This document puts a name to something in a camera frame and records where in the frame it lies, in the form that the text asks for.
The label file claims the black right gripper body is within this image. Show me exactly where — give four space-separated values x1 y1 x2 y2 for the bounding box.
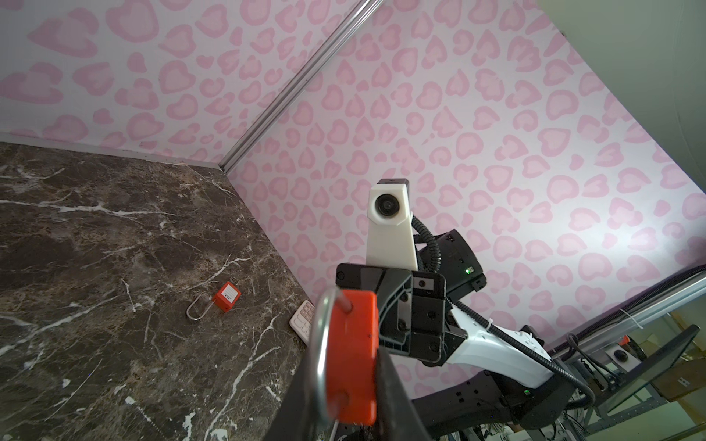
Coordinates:
336 263 468 366

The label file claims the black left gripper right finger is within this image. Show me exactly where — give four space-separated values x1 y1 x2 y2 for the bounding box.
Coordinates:
374 347 430 441

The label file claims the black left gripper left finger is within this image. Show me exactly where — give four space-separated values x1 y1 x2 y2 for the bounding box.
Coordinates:
264 355 319 441

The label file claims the red key fob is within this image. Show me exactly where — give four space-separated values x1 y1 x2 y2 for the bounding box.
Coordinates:
185 281 242 322
306 287 379 426

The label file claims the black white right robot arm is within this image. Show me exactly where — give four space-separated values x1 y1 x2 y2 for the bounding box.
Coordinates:
336 230 596 438

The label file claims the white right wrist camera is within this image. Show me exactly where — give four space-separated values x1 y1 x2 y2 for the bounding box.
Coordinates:
365 178 418 271

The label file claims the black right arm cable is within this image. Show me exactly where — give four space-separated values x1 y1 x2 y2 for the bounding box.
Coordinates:
410 214 597 406

